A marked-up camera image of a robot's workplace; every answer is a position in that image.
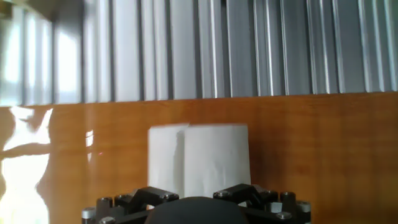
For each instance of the wooden board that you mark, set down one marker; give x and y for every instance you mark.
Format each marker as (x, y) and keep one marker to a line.
(311, 140)

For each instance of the white paper roll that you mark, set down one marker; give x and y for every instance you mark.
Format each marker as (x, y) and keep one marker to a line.
(211, 155)

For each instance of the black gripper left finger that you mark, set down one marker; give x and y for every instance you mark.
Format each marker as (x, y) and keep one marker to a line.
(146, 199)

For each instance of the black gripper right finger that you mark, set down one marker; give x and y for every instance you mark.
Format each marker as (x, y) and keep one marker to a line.
(264, 202)

